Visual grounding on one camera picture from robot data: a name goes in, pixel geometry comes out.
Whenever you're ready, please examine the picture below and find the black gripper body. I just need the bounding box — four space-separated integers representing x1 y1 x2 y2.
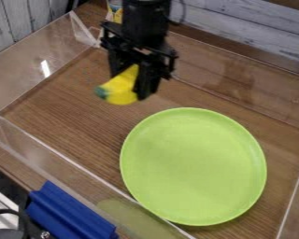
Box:
101 0 177 79

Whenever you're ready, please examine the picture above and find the black cable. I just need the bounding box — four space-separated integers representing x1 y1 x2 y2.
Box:
0 208 32 239

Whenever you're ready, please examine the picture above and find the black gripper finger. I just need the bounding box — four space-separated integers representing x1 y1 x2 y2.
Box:
108 48 136 77
133 58 163 101

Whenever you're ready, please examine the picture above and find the green round plate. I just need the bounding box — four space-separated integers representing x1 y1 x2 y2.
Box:
120 107 267 226

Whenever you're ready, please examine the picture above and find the clear acrylic enclosure wall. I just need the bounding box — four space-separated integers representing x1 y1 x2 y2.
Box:
0 10 299 239

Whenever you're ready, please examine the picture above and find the yellow labelled can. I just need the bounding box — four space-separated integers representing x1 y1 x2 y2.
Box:
105 0 123 23

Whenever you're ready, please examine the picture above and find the yellow toy banana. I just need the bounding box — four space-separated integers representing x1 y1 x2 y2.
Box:
94 64 140 105

